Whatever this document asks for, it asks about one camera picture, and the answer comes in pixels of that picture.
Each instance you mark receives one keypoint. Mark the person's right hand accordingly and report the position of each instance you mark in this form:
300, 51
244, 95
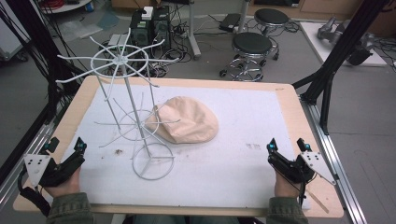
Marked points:
285, 186

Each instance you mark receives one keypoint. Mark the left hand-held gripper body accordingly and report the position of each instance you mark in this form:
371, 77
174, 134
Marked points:
62, 172

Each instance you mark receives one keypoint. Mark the white platform board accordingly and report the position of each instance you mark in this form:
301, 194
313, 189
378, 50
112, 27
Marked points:
314, 40

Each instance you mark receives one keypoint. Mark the beige cloth hat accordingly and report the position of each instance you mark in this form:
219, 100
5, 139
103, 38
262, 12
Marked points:
190, 121

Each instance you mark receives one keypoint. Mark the black round stool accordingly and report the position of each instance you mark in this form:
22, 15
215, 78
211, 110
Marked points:
251, 43
271, 16

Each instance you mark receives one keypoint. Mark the white small device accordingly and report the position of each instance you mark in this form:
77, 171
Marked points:
147, 13

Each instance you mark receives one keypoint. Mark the thin wooden stick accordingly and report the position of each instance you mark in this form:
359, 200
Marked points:
318, 201

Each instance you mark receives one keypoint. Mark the black computer tower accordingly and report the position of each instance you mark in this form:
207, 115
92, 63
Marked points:
162, 28
140, 31

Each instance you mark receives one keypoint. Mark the black flat box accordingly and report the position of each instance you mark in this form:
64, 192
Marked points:
230, 22

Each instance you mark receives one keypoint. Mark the person's left hand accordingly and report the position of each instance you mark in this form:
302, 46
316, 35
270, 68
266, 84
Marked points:
67, 186

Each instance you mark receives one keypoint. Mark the black metal frame post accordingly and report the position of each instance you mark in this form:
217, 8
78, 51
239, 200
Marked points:
40, 46
348, 40

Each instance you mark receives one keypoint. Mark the grey metal stand leg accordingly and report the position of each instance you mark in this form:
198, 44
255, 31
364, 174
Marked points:
193, 31

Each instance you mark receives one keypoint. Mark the aluminium rail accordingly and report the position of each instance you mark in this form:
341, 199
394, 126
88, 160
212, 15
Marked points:
21, 161
336, 161

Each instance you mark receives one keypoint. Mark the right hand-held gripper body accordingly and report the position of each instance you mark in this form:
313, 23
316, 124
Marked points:
299, 169

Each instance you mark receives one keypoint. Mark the white foam mat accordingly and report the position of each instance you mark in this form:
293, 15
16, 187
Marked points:
218, 168

